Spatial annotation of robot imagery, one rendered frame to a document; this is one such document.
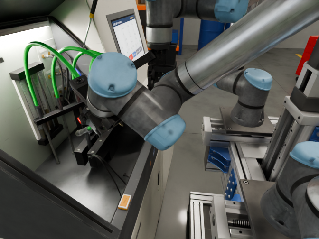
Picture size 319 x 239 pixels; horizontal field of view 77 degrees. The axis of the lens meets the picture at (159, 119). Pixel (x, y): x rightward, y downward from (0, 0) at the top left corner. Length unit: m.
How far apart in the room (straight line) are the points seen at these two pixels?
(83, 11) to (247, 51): 0.86
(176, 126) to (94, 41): 0.84
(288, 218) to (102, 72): 0.55
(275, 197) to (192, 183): 1.46
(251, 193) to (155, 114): 0.46
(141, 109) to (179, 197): 1.64
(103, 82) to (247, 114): 0.76
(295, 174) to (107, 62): 0.45
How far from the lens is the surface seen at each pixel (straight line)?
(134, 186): 0.79
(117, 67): 0.33
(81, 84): 0.55
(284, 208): 0.63
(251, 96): 0.95
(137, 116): 0.34
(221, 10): 0.57
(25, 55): 0.84
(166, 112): 0.35
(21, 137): 1.05
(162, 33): 0.60
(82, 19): 1.12
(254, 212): 0.68
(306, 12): 0.40
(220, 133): 1.02
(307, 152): 0.55
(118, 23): 1.33
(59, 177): 1.07
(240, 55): 0.40
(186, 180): 2.06
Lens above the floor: 1.56
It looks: 33 degrees down
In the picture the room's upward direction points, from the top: straight up
